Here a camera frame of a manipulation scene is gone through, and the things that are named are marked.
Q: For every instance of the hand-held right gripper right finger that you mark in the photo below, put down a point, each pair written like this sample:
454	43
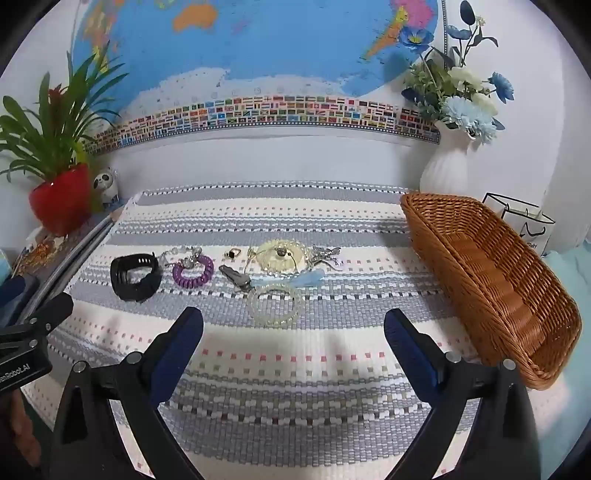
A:
406	341

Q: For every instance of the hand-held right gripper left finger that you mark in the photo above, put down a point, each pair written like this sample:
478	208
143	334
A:
178	350

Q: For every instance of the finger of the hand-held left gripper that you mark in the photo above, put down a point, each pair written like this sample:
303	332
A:
53	311
14	293

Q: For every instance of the black smart watch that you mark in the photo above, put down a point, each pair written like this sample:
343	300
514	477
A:
121	277

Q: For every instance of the grey hair clip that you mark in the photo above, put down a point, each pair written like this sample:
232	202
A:
235	277

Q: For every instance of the brown wicker basket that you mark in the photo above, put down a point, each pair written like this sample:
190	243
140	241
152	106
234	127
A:
498	295

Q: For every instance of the silver butterfly hairpin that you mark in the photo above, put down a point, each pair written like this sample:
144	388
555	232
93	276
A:
328	254

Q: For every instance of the light blue hair clip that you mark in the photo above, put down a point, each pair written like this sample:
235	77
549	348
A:
304	278

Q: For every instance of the striped woven table mat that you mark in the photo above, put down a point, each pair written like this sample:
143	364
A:
295	406

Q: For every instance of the panda figurine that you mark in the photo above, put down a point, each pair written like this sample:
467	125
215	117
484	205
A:
105	187

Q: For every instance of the green potted plant red pot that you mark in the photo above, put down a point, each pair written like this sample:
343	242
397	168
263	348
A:
57	152

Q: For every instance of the white paper gift bag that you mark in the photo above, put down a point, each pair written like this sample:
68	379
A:
531	224

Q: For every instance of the white ribbed vase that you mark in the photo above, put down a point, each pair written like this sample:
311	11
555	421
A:
445	170

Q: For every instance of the teal cloth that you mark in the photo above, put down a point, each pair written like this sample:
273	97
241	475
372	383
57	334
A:
570	272

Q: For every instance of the blue and white artificial flowers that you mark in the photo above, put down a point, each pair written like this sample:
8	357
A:
461	87

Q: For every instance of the world map wall poster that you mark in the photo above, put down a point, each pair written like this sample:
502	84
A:
277	60

